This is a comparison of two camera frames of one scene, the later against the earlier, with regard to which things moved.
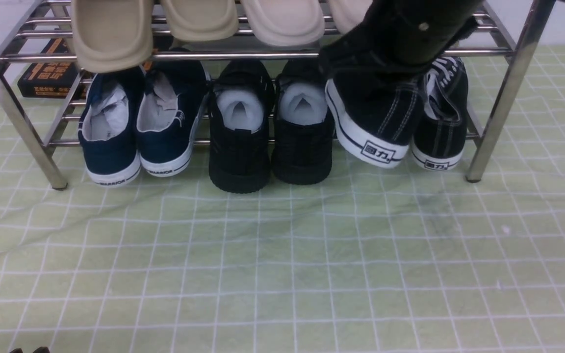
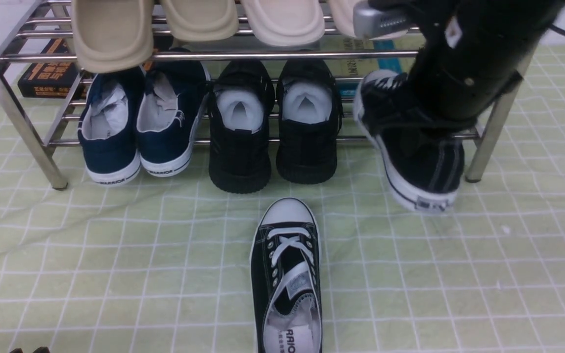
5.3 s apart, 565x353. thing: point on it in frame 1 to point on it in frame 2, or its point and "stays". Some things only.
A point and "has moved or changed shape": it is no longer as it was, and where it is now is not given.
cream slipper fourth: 349,13 stays
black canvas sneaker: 373,118 to 285,277
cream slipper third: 286,23 stays
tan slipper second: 202,20 stays
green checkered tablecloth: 385,259 stays
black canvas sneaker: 439,139 has moved or changed shape
